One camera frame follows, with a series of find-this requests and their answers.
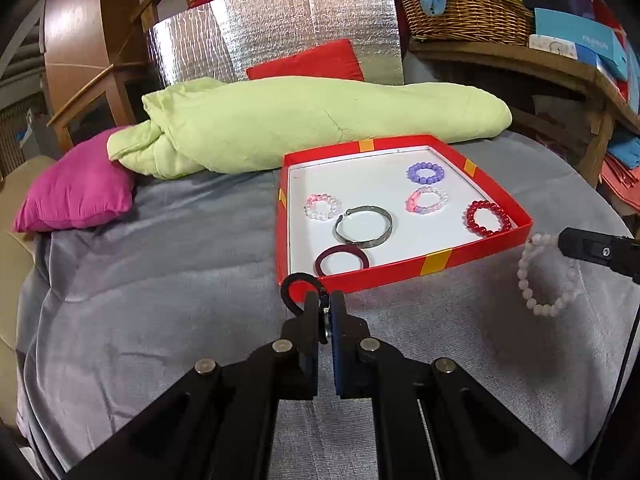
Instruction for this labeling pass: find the dark red bangle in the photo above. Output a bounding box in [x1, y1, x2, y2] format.
[315, 245, 371, 277]

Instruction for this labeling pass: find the wooden side table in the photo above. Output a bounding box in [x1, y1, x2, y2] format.
[407, 40, 640, 189]

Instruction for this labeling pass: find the pink and white bead bracelet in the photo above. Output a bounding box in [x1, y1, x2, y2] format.
[304, 192, 342, 222]

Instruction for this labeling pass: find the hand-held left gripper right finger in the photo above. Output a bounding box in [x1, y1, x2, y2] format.
[327, 290, 584, 480]

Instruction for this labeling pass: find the purple bead bracelet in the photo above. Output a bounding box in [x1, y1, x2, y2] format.
[406, 161, 446, 185]

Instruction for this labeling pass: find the wicker basket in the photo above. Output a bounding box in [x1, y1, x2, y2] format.
[395, 0, 534, 47]

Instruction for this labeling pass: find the red bead bracelet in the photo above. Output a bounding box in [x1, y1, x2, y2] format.
[465, 200, 513, 238]

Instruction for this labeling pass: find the silver foil panel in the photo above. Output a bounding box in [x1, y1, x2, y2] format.
[146, 0, 405, 92]

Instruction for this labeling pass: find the black cable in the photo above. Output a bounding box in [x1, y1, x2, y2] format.
[585, 300, 640, 480]

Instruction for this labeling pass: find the magenta pillow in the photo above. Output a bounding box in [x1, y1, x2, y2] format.
[13, 126, 136, 234]

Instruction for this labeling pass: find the turquoise cloth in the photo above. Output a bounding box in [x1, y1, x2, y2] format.
[607, 135, 640, 169]

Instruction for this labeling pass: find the wooden chair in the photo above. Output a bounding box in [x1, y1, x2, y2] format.
[42, 0, 152, 154]

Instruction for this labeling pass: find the light green quilt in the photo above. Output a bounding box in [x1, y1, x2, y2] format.
[106, 76, 514, 180]

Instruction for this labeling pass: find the blue cardboard box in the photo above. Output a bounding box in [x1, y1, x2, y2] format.
[532, 7, 629, 81]

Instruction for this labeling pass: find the red pillow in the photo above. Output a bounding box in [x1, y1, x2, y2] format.
[246, 38, 365, 83]

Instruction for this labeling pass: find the black hair tie with ring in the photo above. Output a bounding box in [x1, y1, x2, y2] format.
[280, 272, 331, 344]

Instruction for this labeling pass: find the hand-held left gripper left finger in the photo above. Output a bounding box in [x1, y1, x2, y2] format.
[65, 290, 321, 480]

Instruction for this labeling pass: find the white patterned box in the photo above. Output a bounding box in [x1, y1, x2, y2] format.
[528, 34, 579, 60]

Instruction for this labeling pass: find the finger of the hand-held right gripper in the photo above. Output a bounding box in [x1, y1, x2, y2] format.
[557, 227, 640, 284]

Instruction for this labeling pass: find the red cardboard box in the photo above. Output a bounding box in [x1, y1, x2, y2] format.
[275, 134, 534, 295]

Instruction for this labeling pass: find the silver metal bangle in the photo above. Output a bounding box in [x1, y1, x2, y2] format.
[333, 205, 394, 250]

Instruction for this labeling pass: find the pink translucent bead bracelet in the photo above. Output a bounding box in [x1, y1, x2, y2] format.
[405, 186, 450, 216]

